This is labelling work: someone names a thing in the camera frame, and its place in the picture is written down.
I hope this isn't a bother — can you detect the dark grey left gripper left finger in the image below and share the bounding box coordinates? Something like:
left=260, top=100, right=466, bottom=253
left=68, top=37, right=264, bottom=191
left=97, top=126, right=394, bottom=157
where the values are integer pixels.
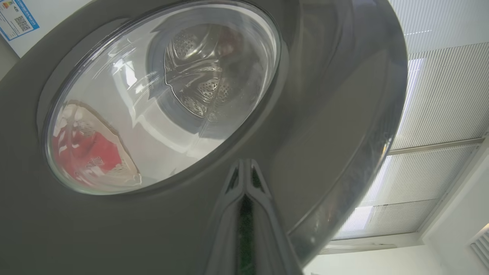
left=206, top=159, right=248, bottom=275

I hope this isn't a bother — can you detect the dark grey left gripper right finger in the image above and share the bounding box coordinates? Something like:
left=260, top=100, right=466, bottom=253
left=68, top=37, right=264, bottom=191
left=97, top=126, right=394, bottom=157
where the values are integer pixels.
left=244, top=159, right=303, bottom=275

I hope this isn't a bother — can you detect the dark grey washing machine door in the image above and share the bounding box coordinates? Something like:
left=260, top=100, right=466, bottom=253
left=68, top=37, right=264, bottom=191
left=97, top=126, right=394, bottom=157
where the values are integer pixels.
left=0, top=0, right=408, bottom=275

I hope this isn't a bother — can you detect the cream laundry basket brown rim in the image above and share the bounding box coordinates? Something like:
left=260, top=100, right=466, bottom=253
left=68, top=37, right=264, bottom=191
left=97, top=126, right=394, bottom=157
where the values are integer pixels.
left=52, top=100, right=142, bottom=188

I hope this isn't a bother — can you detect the steel washing machine drum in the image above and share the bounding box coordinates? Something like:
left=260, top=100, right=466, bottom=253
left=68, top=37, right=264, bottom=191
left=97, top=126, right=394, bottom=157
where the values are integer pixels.
left=164, top=24, right=246, bottom=123

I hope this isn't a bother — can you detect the white washing machine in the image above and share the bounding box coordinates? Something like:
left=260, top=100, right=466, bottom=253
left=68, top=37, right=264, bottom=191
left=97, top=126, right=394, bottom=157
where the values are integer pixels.
left=0, top=0, right=92, bottom=58

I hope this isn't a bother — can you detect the blue energy label sticker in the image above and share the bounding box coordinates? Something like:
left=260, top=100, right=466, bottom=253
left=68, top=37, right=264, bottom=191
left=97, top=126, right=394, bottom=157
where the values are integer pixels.
left=0, top=0, right=40, bottom=42

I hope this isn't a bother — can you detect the white wall air vent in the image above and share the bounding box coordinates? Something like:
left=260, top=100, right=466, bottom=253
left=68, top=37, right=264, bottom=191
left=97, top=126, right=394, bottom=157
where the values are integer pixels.
left=469, top=225, right=489, bottom=269

